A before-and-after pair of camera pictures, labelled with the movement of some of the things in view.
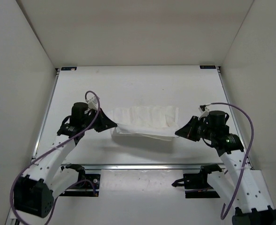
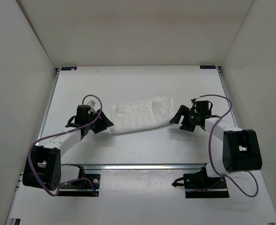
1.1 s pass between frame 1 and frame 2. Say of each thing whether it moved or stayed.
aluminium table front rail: stayed
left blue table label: stayed
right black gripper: moved
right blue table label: stayed
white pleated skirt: moved
